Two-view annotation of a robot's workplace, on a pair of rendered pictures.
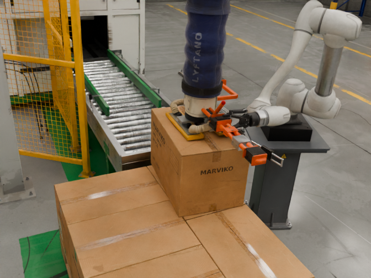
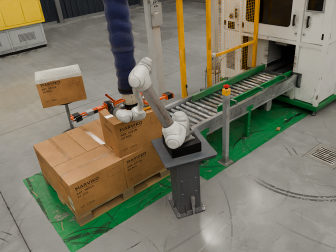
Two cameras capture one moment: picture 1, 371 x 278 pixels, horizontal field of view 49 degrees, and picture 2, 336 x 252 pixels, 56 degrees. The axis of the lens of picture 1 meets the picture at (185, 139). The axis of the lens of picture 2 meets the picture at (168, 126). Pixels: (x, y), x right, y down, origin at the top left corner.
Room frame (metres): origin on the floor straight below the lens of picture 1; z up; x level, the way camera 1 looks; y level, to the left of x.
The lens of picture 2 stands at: (1.96, -3.13, 2.44)
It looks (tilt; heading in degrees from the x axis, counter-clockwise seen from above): 30 degrees down; 80
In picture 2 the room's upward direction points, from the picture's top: 5 degrees counter-clockwise
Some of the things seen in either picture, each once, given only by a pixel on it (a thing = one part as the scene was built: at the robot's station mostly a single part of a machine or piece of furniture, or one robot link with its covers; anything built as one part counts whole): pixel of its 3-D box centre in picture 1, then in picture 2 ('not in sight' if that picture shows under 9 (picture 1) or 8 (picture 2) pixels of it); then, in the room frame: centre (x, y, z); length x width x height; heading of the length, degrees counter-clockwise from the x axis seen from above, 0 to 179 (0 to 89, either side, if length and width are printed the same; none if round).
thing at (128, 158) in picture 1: (169, 150); not in sight; (2.44, 0.11, 0.58); 0.70 x 0.03 x 0.06; 117
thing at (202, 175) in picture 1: (195, 155); (133, 125); (2.11, -0.07, 0.74); 0.60 x 0.40 x 0.40; 21
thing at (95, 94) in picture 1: (80, 79); (229, 80); (3.68, 1.04, 0.60); 1.60 x 0.10 x 0.09; 27
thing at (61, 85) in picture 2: not in sight; (61, 85); (1.25, 1.30, 0.82); 0.60 x 0.40 x 0.40; 8
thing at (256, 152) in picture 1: (254, 155); (76, 116); (1.57, -0.31, 1.08); 0.08 x 0.07 x 0.05; 24
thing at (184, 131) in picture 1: (184, 122); not in sight; (2.08, 0.01, 0.98); 0.34 x 0.10 x 0.05; 24
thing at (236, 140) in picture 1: (240, 142); (89, 112); (1.70, -0.26, 1.07); 0.07 x 0.07 x 0.04; 24
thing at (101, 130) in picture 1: (84, 103); (210, 93); (3.33, 0.93, 0.50); 2.31 x 0.05 x 0.19; 27
